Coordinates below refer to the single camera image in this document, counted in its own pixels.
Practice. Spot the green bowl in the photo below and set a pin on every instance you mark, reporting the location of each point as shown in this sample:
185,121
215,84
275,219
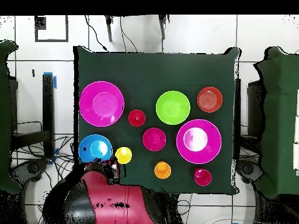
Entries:
172,107

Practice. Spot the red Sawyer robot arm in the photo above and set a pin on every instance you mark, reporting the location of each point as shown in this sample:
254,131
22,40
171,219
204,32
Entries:
105,189

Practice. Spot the red cup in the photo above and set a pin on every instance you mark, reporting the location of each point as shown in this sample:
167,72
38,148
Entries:
137,117

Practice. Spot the small crimson bowl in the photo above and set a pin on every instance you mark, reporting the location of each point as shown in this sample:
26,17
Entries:
154,139

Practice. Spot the yellow cup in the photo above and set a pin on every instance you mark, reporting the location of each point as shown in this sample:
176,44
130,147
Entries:
123,155

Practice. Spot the orange cup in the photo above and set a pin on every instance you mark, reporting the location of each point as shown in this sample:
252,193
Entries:
162,170

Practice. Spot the large pink bowl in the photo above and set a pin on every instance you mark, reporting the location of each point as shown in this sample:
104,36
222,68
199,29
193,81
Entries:
101,103
198,149

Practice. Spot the dark green tablecloth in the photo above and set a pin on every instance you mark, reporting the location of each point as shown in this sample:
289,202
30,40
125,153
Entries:
151,70

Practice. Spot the blue bowl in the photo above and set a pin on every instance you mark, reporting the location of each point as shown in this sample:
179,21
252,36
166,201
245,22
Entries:
91,147

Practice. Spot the orange bowl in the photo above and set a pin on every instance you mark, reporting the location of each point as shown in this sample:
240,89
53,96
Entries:
209,99

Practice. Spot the crimson cup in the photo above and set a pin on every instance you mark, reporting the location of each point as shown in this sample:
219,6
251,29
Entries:
202,177

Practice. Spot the metal chair leg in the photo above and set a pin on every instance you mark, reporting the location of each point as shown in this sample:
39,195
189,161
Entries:
108,30
162,28

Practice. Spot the blue tape strip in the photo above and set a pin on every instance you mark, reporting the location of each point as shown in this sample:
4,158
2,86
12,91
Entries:
55,82

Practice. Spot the green cloth side table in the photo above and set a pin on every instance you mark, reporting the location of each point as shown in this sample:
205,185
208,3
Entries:
280,116
5,116

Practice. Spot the black table frame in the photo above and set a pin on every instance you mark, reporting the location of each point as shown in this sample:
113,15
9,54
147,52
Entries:
48,105

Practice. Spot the black pedestal leg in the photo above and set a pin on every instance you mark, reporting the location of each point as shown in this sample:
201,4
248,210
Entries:
248,171
31,169

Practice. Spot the grey square floor frame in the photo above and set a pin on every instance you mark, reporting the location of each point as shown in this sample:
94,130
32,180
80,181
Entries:
51,40

